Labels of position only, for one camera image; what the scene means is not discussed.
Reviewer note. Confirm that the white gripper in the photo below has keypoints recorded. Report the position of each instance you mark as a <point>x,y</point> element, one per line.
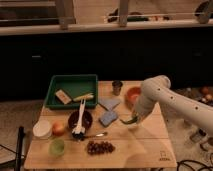
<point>141,111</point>

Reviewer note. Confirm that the green pepper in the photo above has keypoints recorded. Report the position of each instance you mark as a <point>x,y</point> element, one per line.
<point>132,120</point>

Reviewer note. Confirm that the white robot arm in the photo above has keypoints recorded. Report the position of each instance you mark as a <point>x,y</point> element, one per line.
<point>157,89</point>

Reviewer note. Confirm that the small metal cup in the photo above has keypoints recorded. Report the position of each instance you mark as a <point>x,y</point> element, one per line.
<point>117,85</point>

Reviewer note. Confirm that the light green cup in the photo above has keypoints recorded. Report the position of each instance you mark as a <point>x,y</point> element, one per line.
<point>56,147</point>

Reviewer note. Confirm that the white plastic cup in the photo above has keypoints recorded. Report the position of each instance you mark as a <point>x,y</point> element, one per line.
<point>42,129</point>

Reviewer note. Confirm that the orange bowl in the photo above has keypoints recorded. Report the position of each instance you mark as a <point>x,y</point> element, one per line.
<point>131,96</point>

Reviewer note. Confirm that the grey-blue cloth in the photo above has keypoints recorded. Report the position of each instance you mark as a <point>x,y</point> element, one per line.
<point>109,103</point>

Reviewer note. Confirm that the blue sponge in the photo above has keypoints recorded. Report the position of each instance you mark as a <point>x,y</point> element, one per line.
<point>107,118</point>

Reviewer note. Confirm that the small metal knife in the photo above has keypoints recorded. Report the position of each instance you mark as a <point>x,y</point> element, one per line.
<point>97,135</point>

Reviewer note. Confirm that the yellow corn cob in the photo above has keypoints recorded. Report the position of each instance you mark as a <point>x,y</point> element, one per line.
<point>88,96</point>

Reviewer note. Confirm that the bunch of purple grapes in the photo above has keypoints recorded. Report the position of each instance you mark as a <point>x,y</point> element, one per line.
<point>95,148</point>

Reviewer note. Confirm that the green plastic tray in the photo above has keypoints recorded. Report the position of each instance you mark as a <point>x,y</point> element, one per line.
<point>73,86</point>

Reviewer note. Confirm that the tan sponge block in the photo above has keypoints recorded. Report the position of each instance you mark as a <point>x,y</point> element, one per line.
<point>63,97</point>

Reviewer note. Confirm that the orange fruit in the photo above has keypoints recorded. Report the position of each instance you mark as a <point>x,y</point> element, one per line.
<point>58,128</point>

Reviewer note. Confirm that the black chair frame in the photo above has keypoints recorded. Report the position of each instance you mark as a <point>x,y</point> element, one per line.
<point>18,151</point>

